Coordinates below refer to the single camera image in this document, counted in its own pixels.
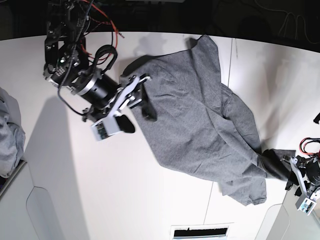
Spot white bin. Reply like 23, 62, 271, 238
0, 162, 65, 240
255, 190, 320, 240

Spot white right bin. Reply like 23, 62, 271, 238
255, 190, 320, 240

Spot white left bin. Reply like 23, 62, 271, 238
0, 162, 65, 240

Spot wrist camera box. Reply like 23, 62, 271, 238
90, 116, 122, 141
295, 196, 317, 216

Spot grey clothes pile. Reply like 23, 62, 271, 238
0, 88, 26, 179

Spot white cables in background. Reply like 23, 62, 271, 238
259, 0, 320, 43

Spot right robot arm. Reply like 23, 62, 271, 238
43, 0, 157, 122

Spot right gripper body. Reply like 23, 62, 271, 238
106, 74, 152, 118

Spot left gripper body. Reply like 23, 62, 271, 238
282, 155, 320, 200

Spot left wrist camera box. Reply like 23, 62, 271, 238
295, 196, 317, 216

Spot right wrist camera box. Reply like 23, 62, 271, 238
90, 116, 122, 141

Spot grey t-shirt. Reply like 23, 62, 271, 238
119, 35, 295, 206

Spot table cable grommet slot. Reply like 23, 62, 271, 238
169, 222, 234, 240

